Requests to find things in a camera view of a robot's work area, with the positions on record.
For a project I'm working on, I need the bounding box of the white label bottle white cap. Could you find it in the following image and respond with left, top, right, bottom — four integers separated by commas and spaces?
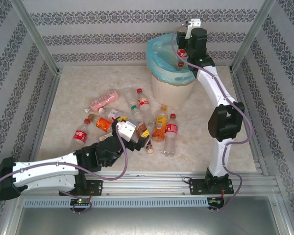
98, 107, 123, 122

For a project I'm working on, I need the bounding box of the controller board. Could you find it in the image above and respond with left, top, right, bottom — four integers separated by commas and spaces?
207, 197, 225, 205
70, 198, 91, 206

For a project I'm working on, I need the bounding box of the brown coffee drink bottle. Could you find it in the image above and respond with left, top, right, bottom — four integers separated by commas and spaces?
136, 122, 154, 154

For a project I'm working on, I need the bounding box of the aluminium side rail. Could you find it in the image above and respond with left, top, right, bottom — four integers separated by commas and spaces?
29, 70, 63, 172
231, 70, 269, 176

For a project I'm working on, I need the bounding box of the left controller board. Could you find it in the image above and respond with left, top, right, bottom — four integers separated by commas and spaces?
70, 198, 91, 206

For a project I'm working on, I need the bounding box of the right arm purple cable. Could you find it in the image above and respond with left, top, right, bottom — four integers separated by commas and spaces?
171, 21, 254, 212

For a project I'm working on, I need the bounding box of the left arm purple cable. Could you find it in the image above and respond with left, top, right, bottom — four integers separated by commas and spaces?
0, 123, 128, 214

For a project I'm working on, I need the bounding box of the grey metal front panel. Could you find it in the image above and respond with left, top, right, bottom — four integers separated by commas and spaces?
14, 195, 282, 235

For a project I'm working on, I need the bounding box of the clear cola bottle red label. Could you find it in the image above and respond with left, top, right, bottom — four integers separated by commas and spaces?
69, 118, 91, 154
176, 48, 189, 68
161, 113, 179, 157

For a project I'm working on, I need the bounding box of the aluminium mounting rail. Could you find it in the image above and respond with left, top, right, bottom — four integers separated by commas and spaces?
16, 170, 277, 196

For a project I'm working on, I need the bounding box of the pink plastic bottle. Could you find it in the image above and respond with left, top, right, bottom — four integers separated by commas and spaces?
84, 89, 120, 114

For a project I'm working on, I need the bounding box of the clear bottle green label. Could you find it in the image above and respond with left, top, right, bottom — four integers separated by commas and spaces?
123, 88, 141, 117

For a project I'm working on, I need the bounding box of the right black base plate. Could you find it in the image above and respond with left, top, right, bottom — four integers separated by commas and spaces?
189, 177, 234, 196

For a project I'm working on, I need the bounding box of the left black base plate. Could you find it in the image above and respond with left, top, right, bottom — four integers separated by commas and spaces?
59, 180, 103, 196

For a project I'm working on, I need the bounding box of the right aluminium side rail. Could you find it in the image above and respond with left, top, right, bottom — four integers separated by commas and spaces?
231, 70, 269, 176

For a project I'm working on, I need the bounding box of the clear bottle white red label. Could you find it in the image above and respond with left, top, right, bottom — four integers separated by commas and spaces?
136, 88, 156, 127

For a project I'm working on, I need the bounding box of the orange label bottle brown cap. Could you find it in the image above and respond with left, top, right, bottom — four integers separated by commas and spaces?
87, 113, 113, 134

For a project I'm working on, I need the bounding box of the aluminium frame post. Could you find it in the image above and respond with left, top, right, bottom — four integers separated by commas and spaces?
9, 0, 63, 75
230, 0, 277, 73

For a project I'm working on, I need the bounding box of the right aluminium frame post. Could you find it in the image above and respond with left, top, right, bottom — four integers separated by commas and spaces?
230, 0, 277, 73

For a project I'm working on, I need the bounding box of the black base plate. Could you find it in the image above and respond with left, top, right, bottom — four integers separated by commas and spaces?
59, 180, 103, 196
189, 177, 234, 196

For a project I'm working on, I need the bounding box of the left aluminium frame post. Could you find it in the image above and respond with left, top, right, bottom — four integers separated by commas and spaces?
9, 0, 63, 75

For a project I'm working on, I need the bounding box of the orange yellow juice bottle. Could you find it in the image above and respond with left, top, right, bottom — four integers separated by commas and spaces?
151, 105, 169, 143

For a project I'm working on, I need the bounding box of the white slotted cable duct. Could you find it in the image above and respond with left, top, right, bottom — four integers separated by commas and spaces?
23, 197, 209, 209

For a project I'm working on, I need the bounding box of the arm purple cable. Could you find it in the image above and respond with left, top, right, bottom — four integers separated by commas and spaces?
171, 21, 254, 212
0, 123, 128, 214

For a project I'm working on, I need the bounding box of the right controller board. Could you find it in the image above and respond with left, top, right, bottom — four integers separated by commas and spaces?
207, 197, 225, 205

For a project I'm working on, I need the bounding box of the left aluminium side rail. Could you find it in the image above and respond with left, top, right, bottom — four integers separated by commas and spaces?
29, 70, 63, 172

